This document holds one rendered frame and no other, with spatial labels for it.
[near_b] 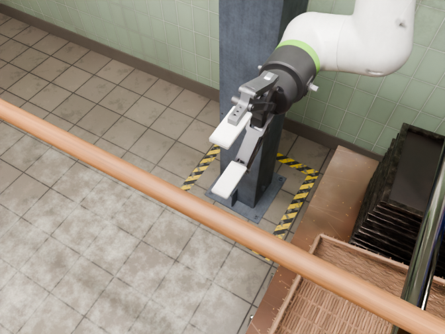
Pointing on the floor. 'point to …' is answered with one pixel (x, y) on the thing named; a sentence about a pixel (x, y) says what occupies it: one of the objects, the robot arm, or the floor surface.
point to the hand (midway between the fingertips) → (222, 167)
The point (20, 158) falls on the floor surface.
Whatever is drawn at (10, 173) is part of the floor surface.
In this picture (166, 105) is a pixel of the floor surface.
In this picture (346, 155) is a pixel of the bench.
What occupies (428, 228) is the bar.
